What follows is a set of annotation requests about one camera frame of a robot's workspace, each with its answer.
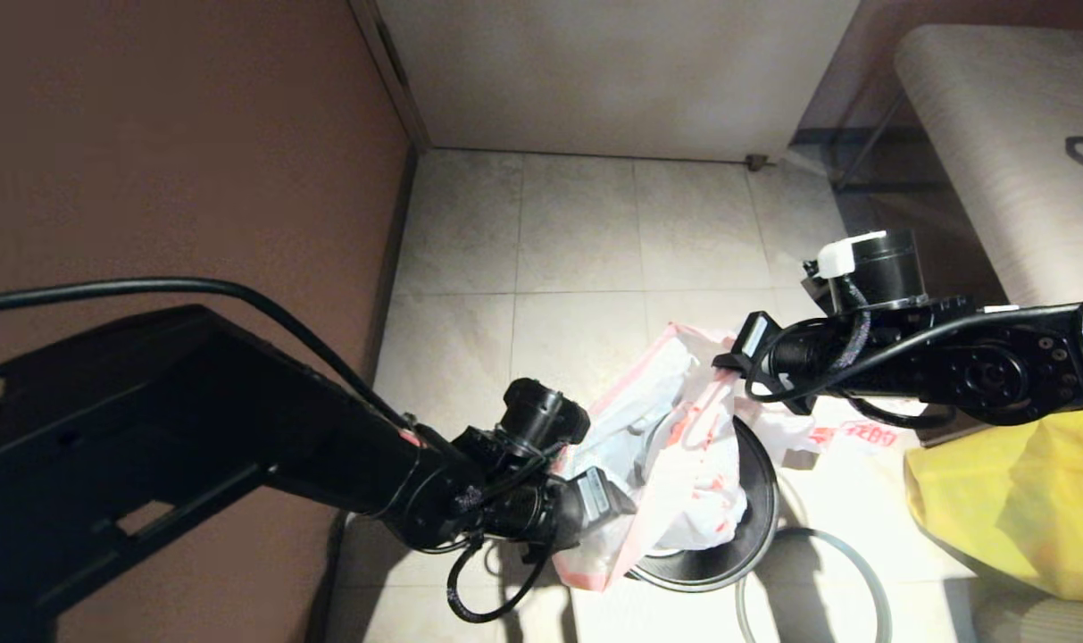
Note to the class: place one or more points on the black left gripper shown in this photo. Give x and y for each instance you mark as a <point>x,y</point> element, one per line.
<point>523,482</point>

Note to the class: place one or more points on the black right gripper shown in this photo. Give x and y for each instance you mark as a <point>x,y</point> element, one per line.
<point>862,357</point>

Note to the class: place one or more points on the white plastic bag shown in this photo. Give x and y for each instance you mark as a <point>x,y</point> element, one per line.
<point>684,473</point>

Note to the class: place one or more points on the white red-printed trash bag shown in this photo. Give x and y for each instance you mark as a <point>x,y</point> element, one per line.
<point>862,433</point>

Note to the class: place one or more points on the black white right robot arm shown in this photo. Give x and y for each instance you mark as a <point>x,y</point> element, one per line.
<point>1023,366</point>

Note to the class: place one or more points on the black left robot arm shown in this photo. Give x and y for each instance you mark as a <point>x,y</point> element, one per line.
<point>193,429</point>

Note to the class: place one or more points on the black round trash bin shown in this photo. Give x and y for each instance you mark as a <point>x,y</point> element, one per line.
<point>760,509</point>

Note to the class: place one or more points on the yellow plastic bag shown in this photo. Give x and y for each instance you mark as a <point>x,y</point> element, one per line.
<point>1014,518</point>

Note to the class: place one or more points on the small metal door stopper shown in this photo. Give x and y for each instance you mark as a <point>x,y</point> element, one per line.
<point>755,162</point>

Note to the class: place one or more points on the dark baseboard strip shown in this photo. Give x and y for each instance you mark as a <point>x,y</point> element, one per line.
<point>389,286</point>

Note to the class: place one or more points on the thin metal table leg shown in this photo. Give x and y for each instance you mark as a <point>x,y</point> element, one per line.
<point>867,143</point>

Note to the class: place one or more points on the white door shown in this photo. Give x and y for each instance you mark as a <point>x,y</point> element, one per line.
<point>612,80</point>

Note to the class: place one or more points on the beige woodgrain table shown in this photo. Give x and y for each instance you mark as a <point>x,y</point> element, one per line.
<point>1023,161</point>

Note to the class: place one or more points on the cream ribbed cylinder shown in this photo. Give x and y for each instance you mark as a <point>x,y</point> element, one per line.
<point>1041,623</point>

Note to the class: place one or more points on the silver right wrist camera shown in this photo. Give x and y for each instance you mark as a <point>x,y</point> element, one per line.
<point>753,336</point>

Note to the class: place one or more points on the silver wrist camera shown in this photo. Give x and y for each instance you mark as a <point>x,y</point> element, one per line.
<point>599,500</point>
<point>753,336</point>

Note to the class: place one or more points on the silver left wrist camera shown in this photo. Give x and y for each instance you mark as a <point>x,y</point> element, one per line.
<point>599,500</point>

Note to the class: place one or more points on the grey door frame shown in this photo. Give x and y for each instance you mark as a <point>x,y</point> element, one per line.
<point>394,71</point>

